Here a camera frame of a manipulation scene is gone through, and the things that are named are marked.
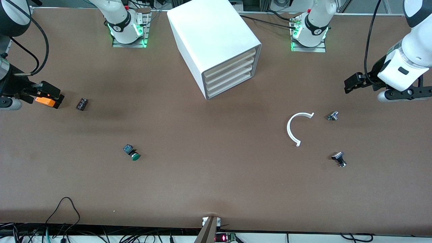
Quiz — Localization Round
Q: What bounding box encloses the green push button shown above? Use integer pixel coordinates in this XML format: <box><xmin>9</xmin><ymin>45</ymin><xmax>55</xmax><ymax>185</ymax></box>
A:
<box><xmin>123</xmin><ymin>144</ymin><xmax>141</xmax><ymax>161</ymax></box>

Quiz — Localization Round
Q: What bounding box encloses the white drawer tray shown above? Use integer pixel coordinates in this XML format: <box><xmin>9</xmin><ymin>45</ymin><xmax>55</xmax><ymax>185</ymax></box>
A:
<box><xmin>207</xmin><ymin>72</ymin><xmax>253</xmax><ymax>99</ymax></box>

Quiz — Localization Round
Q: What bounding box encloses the white drawer cabinet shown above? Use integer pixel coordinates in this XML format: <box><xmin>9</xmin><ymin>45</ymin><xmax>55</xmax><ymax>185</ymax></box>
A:
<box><xmin>167</xmin><ymin>0</ymin><xmax>262</xmax><ymax>100</ymax></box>

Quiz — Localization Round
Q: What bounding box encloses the orange box with black base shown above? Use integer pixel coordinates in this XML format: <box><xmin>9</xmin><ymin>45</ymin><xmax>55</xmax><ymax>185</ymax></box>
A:
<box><xmin>35</xmin><ymin>94</ymin><xmax>64</xmax><ymax>109</ymax></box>

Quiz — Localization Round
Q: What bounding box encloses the lower small metal bolt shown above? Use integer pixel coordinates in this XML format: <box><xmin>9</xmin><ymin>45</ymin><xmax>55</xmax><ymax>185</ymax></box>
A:
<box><xmin>331</xmin><ymin>152</ymin><xmax>347</xmax><ymax>168</ymax></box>

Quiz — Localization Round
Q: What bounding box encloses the device with red display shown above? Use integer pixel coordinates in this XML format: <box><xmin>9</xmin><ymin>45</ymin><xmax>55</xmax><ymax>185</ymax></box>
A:
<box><xmin>215</xmin><ymin>232</ymin><xmax>237</xmax><ymax>243</ymax></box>

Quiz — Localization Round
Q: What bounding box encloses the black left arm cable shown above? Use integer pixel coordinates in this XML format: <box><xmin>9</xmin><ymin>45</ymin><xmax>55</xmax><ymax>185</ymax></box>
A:
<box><xmin>364</xmin><ymin>0</ymin><xmax>383</xmax><ymax>86</ymax></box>

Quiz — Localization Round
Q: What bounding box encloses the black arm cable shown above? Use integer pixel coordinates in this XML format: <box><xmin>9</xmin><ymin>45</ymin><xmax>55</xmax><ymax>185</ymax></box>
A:
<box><xmin>364</xmin><ymin>0</ymin><xmax>383</xmax><ymax>86</ymax></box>
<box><xmin>7</xmin><ymin>0</ymin><xmax>50</xmax><ymax>76</ymax></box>

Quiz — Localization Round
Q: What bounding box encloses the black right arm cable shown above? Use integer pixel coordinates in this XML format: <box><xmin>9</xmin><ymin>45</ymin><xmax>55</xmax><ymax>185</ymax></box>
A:
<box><xmin>7</xmin><ymin>0</ymin><xmax>50</xmax><ymax>76</ymax></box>

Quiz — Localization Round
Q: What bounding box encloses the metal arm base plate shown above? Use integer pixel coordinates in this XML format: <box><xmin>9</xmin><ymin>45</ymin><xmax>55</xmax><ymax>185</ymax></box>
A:
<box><xmin>112</xmin><ymin>8</ymin><xmax>150</xmax><ymax>48</ymax></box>
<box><xmin>290</xmin><ymin>15</ymin><xmax>327</xmax><ymax>53</ymax></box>

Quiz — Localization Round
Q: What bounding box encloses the white C-shaped ring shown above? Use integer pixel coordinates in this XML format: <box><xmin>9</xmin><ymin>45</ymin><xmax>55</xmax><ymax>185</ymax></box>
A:
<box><xmin>287</xmin><ymin>112</ymin><xmax>315</xmax><ymax>147</ymax></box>

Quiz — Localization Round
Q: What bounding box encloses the black looped cable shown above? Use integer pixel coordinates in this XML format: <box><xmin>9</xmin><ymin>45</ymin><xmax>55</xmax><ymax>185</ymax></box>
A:
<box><xmin>45</xmin><ymin>197</ymin><xmax>81</xmax><ymax>233</ymax></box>

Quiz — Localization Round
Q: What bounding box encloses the black cable on table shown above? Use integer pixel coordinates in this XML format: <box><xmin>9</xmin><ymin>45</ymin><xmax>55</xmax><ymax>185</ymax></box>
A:
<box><xmin>240</xmin><ymin>10</ymin><xmax>298</xmax><ymax>30</ymax></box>

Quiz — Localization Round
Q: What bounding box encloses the black cable bundle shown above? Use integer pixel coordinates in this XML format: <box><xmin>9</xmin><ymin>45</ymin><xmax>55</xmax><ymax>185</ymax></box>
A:
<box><xmin>0</xmin><ymin>223</ymin><xmax>189</xmax><ymax>243</ymax></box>

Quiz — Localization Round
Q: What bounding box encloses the black curved cable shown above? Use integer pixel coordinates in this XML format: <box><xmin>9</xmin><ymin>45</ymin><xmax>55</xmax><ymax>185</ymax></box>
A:
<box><xmin>339</xmin><ymin>233</ymin><xmax>374</xmax><ymax>243</ymax></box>

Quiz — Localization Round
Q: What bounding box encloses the grey camera bracket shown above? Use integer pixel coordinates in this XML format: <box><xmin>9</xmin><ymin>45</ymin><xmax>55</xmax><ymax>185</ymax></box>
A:
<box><xmin>194</xmin><ymin>216</ymin><xmax>221</xmax><ymax>243</ymax></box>

